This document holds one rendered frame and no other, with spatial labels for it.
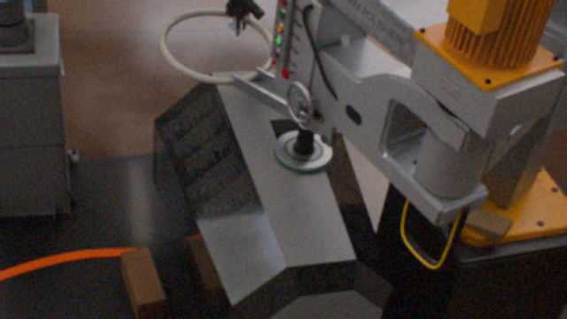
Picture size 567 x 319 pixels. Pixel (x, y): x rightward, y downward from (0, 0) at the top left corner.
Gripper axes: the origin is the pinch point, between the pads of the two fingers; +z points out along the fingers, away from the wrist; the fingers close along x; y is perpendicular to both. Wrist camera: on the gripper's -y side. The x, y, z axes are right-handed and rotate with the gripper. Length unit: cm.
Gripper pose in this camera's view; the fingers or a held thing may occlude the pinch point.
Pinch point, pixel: (241, 31)
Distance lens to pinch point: 371.4
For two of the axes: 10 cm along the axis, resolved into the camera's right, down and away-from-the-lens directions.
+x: -4.4, 5.9, -6.8
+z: -1.3, 7.1, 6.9
